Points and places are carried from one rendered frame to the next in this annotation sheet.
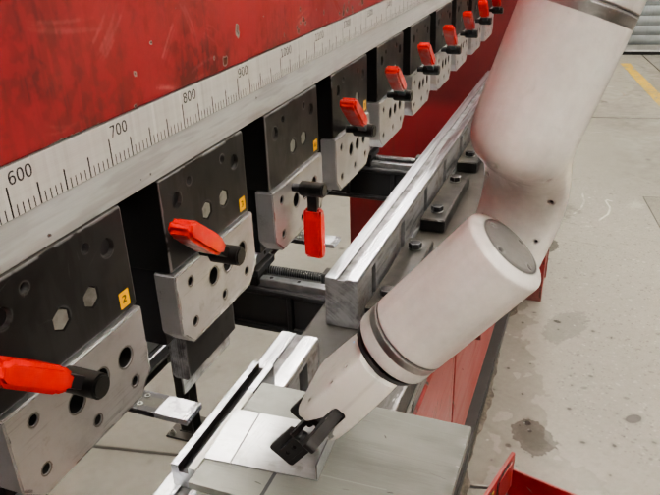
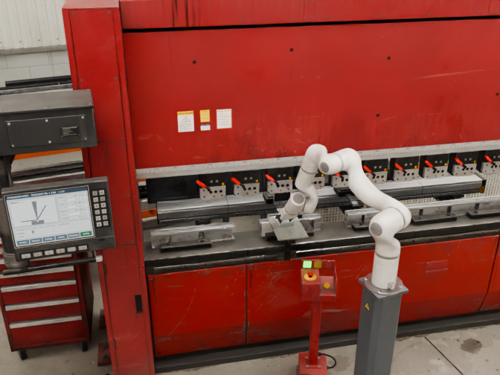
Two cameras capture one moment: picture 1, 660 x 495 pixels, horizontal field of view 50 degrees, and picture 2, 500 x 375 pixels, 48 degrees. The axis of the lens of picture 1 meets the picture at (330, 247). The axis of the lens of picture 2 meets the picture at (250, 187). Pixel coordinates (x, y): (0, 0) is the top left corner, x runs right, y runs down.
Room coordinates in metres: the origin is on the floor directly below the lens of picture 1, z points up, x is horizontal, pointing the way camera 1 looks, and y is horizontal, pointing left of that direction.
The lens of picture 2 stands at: (-1.19, -2.32, 2.69)
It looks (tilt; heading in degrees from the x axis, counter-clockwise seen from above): 26 degrees down; 57
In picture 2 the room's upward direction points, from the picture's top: straight up
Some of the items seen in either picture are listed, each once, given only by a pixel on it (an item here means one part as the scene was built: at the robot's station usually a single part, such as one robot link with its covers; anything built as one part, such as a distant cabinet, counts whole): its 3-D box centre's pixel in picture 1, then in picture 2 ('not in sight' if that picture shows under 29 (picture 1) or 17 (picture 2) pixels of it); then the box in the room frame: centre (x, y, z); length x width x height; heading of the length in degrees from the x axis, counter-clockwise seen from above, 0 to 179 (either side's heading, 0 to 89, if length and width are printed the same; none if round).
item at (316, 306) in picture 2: not in sight; (315, 329); (0.63, -0.25, 0.39); 0.05 x 0.05 x 0.54; 54
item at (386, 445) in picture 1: (335, 456); (287, 227); (0.59, 0.00, 1.00); 0.26 x 0.18 x 0.01; 68
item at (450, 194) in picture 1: (446, 200); (433, 219); (1.56, -0.28, 0.89); 0.30 x 0.05 x 0.03; 158
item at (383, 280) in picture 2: not in sight; (385, 268); (0.65, -0.72, 1.09); 0.19 x 0.19 x 0.18
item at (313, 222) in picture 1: (309, 220); not in sight; (0.76, 0.02, 1.20); 0.04 x 0.02 x 0.10; 68
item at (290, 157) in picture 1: (266, 164); (310, 174); (0.81, 0.07, 1.26); 0.15 x 0.09 x 0.17; 158
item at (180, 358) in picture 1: (203, 331); (281, 196); (0.64, 0.14, 1.13); 0.10 x 0.02 x 0.10; 158
